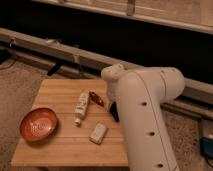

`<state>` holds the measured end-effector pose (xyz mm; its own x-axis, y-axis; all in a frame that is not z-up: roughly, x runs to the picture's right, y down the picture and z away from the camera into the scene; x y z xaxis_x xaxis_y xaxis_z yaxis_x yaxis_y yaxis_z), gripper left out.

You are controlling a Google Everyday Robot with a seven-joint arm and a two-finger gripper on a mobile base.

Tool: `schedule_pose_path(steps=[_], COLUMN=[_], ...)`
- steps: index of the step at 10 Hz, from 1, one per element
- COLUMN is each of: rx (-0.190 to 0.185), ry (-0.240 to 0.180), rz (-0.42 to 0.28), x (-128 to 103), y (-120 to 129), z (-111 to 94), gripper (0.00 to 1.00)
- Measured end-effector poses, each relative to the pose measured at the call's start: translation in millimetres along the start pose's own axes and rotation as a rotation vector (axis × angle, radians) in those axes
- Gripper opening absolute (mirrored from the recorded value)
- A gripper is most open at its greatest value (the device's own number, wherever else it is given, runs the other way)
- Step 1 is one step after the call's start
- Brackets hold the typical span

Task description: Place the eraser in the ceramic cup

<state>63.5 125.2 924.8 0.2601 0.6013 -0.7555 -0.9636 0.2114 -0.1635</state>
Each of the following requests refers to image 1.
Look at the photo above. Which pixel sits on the white eraser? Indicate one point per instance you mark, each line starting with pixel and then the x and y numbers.
pixel 98 133

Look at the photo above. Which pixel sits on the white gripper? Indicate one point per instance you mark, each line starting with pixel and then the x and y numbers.
pixel 111 75

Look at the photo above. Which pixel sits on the metal rail frame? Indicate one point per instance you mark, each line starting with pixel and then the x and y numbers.
pixel 194 89

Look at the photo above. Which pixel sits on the blue device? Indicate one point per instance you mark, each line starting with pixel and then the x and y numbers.
pixel 206 147

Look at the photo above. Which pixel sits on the red ceramic bowl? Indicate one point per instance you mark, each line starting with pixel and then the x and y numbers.
pixel 38 124

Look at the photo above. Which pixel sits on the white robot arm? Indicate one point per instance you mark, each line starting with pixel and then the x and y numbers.
pixel 138 94

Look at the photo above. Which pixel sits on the white tube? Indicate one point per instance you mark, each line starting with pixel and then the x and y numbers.
pixel 81 108

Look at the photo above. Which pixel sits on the dark red wrapper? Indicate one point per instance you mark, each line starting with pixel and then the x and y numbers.
pixel 96 98

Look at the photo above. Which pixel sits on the wooden board table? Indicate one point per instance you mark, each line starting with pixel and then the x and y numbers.
pixel 70 145

